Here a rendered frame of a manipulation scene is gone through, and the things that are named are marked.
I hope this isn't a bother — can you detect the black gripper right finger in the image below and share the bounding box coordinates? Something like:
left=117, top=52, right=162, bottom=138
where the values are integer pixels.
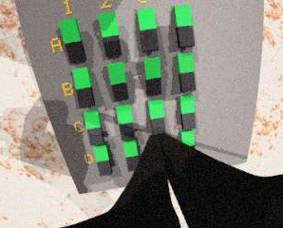
left=158, top=133, right=283, bottom=228

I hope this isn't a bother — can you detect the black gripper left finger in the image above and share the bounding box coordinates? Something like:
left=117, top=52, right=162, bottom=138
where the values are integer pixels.
left=62, top=134, right=182, bottom=228

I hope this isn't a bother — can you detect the grey switch panel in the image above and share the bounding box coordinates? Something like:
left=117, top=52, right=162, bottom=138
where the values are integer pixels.
left=13, top=0, right=264, bottom=194

